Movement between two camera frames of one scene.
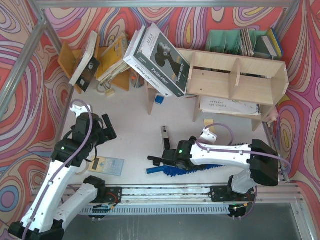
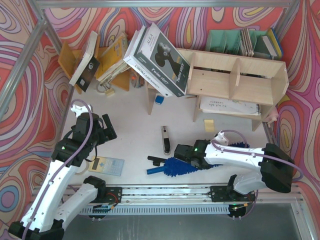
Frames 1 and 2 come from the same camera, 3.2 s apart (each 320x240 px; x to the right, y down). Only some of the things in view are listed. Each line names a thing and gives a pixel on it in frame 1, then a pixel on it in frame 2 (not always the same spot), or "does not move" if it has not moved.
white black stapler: x=166 y=139 does not move
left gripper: x=109 y=129 does not move
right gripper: x=158 y=160 to x=178 y=152
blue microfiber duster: x=173 y=171 does not move
